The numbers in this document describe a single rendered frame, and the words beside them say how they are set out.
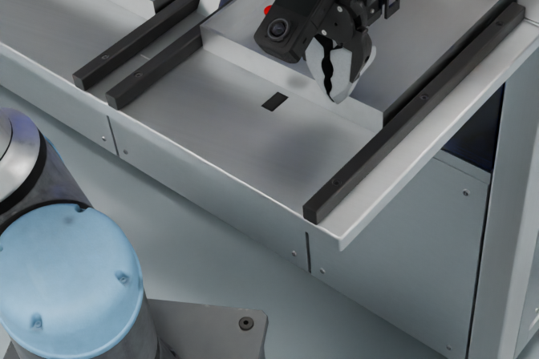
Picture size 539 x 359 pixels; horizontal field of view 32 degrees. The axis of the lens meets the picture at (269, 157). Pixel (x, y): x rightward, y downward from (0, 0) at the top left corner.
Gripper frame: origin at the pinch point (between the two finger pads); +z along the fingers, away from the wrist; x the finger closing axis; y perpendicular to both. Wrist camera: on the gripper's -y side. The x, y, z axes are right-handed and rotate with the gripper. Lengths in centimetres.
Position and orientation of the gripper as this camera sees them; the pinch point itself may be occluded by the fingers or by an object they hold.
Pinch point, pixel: (331, 96)
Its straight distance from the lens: 101.9
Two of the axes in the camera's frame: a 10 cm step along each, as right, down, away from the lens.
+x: -7.6, -4.2, 4.9
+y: 6.4, -5.7, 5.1
